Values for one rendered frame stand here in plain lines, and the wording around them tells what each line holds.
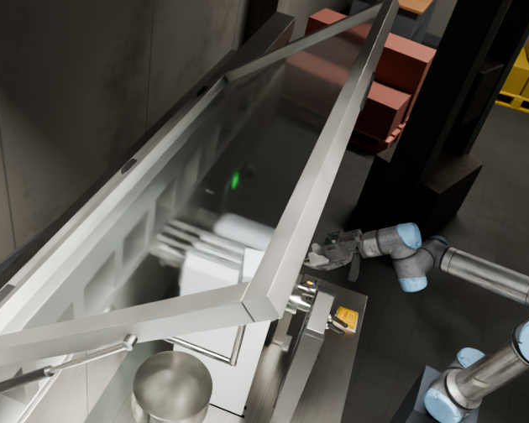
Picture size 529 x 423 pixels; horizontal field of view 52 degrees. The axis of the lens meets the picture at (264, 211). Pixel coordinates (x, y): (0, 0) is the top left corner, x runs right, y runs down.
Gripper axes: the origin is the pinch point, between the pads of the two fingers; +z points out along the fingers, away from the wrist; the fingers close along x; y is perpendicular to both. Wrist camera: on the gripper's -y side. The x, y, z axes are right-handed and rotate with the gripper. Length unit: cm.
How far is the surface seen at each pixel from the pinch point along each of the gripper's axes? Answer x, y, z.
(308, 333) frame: 44.2, 12.2, -17.4
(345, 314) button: -14.8, -35.5, 6.1
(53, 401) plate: 78, 35, 19
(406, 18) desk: -455, -46, 30
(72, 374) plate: 71, 35, 19
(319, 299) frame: 32.8, 12.1, -17.3
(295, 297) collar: 27.9, 9.9, -8.3
